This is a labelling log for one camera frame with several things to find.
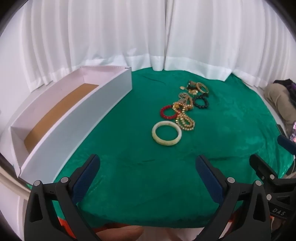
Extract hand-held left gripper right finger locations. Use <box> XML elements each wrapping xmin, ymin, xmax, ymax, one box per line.
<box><xmin>195</xmin><ymin>155</ymin><xmax>271</xmax><ymax>241</ymax></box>

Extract long white cardboard box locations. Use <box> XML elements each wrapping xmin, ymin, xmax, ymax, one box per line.
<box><xmin>1</xmin><ymin>65</ymin><xmax>133</xmax><ymax>186</ymax></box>

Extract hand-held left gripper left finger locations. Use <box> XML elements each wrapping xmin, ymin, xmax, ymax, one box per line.
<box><xmin>24</xmin><ymin>154</ymin><xmax>102</xmax><ymax>241</ymax></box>

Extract amber bead bracelet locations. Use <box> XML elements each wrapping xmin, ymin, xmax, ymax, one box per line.
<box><xmin>172</xmin><ymin>101</ymin><xmax>193</xmax><ymax>112</ymax></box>

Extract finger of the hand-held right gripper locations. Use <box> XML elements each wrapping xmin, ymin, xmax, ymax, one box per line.
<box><xmin>276</xmin><ymin>124</ymin><xmax>296</xmax><ymax>163</ymax></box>
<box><xmin>249</xmin><ymin>153</ymin><xmax>296</xmax><ymax>204</ymax></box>

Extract red bead bracelet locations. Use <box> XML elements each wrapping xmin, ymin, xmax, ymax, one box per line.
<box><xmin>160</xmin><ymin>105</ymin><xmax>178</xmax><ymax>120</ymax></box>

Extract white curtain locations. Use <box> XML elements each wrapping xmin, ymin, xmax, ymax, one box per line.
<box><xmin>0</xmin><ymin>0</ymin><xmax>168</xmax><ymax>139</ymax></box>
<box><xmin>163</xmin><ymin>0</ymin><xmax>296</xmax><ymax>88</ymax></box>

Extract black bead bracelet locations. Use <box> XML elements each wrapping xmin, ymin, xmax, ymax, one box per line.
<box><xmin>193</xmin><ymin>94</ymin><xmax>210</xmax><ymax>109</ymax></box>

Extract pale jade bangle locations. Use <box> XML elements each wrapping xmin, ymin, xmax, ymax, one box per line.
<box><xmin>152</xmin><ymin>121</ymin><xmax>182</xmax><ymax>146</ymax></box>

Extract gold bead necklace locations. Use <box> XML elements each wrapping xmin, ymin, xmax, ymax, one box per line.
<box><xmin>175</xmin><ymin>111</ymin><xmax>196</xmax><ymax>132</ymax></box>

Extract small gold jewellery pieces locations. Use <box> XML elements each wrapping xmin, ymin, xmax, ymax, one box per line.
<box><xmin>178</xmin><ymin>92</ymin><xmax>193</xmax><ymax>105</ymax></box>

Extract green velvet cloth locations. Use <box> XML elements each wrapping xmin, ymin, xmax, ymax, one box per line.
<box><xmin>23</xmin><ymin>67</ymin><xmax>294</xmax><ymax>229</ymax></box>

